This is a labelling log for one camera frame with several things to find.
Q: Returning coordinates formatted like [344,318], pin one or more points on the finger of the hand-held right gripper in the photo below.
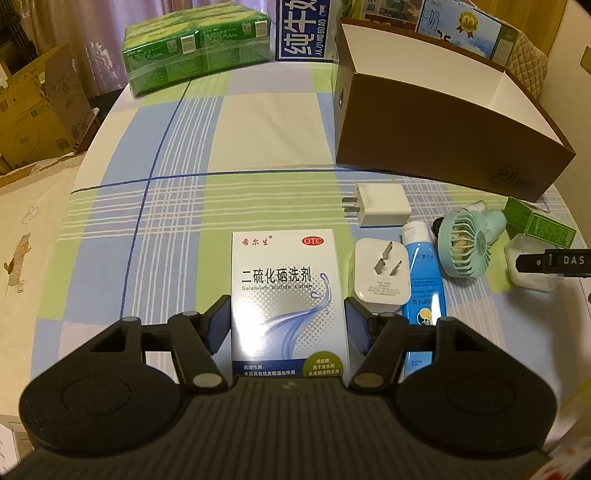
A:
[531,264]

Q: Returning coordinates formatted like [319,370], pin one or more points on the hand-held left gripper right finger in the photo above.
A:
[358,324]

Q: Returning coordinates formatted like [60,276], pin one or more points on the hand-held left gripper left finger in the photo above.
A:
[219,323]

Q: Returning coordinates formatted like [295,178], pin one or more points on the clear plastic container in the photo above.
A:
[521,278]

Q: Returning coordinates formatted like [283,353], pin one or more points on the blue squeeze tube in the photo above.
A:
[422,286]

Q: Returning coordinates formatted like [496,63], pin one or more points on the white blue medicine box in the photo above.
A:
[286,286]

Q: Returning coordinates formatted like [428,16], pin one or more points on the brown cardboard box white inside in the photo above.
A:
[415,138]

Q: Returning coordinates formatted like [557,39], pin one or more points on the white smart plug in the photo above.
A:
[369,287]

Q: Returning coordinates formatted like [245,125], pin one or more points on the small green box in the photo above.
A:
[540,221]

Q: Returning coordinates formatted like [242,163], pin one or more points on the mint green handheld fan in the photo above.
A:
[466,249]

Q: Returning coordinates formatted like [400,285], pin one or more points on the plaid tablecloth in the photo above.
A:
[184,207]

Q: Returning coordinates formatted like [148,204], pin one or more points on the beige quilted cushion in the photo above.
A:
[526,64]

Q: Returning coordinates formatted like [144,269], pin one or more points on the beige embroidered cloth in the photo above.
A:
[32,230]

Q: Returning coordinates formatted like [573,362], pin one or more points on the light blue milk carton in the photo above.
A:
[480,27]

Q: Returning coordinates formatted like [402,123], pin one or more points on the brown cardboard carton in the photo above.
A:
[27,129]

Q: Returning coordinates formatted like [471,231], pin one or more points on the green wrapped tissue pack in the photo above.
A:
[194,50]

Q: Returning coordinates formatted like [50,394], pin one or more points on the dark blue milk carton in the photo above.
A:
[300,32]

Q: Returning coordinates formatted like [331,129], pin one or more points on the pink curtain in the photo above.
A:
[92,27]

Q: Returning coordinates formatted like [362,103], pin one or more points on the white wall charger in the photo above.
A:
[384,205]

